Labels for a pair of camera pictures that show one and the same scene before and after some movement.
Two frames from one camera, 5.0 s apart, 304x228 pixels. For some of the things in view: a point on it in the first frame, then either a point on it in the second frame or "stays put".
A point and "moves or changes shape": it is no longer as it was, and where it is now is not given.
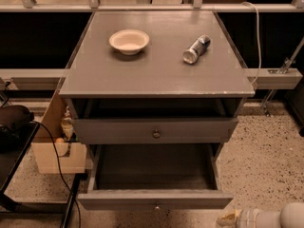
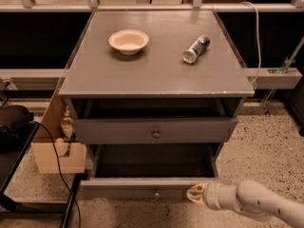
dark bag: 12,118 stays put
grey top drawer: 154,130 stays put
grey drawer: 161,177 moves or changes shape
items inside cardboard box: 66,125 stays put
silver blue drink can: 197,48 stays put
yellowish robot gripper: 244,219 to 211,195
